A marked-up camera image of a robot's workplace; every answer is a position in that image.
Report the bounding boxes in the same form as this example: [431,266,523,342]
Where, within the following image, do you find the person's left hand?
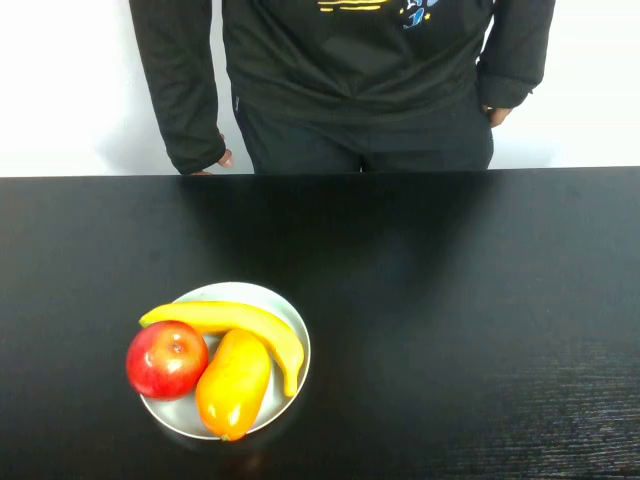
[480,103,514,129]

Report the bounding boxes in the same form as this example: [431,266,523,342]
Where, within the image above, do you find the person's right hand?
[191,132,235,176]

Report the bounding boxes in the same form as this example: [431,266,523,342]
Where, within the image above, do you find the yellow banana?
[138,300,306,399]

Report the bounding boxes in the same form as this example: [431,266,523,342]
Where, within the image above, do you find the person's left sleeved arm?
[474,0,558,111]

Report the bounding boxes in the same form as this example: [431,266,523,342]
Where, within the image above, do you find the person's sleeved arm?
[128,0,229,176]
[474,0,558,111]

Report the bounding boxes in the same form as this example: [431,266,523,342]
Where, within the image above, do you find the person's right sleeved arm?
[128,0,229,176]

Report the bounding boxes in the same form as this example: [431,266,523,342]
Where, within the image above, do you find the black trousers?
[231,88,496,174]

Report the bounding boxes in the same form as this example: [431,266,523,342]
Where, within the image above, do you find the black sweatshirt torso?
[221,0,497,127]

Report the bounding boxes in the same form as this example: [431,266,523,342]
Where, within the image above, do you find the red apple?
[124,319,210,402]

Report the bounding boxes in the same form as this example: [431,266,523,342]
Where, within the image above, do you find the orange yellow mango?
[194,327,273,443]

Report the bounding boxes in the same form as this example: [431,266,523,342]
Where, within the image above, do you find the white round plate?
[138,281,312,442]

